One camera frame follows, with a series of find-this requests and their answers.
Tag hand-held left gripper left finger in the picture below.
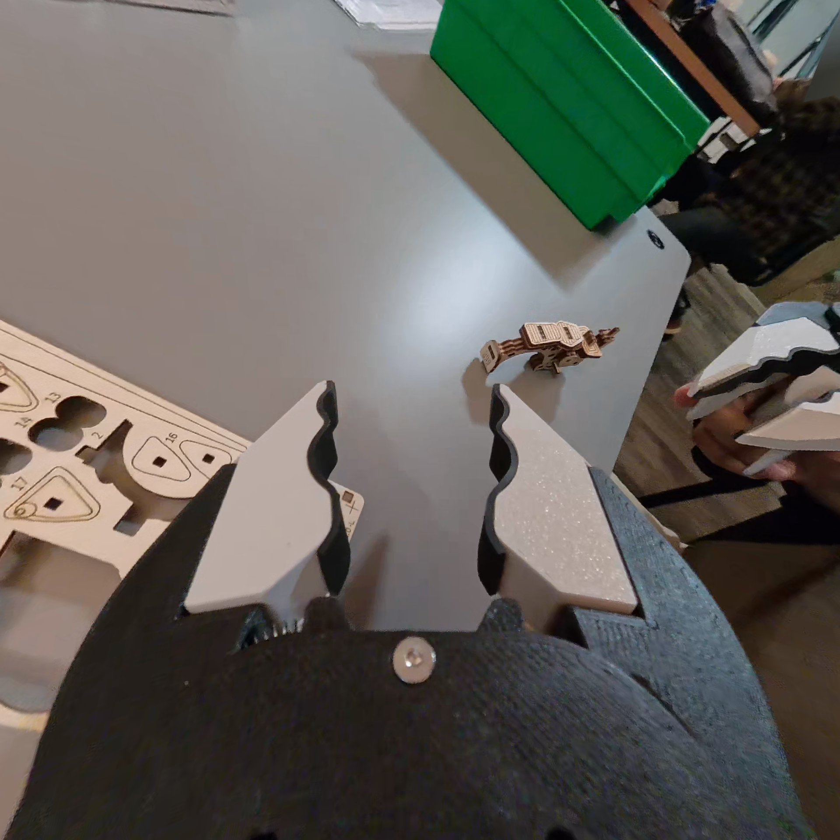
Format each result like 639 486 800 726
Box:
182 379 352 623

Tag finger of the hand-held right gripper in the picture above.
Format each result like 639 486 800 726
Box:
686 371 840 455
684 320 840 398

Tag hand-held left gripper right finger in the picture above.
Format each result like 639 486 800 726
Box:
476 383 641 632

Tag small wooden puzzle model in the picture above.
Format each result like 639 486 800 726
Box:
479 320 621 375

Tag grey desk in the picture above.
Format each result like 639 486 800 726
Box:
0 0 693 729

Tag person's right hand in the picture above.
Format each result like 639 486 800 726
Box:
675 382 805 490

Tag black chair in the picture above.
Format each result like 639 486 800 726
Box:
640 482 840 546

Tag wooden puzzle sheet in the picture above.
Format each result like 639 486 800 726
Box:
0 318 366 731

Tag person's brown shirt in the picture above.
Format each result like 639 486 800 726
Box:
682 538 840 840

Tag green plastic bin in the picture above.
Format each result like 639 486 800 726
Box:
430 0 713 232

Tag white paper sheet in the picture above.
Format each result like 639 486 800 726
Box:
331 0 447 30

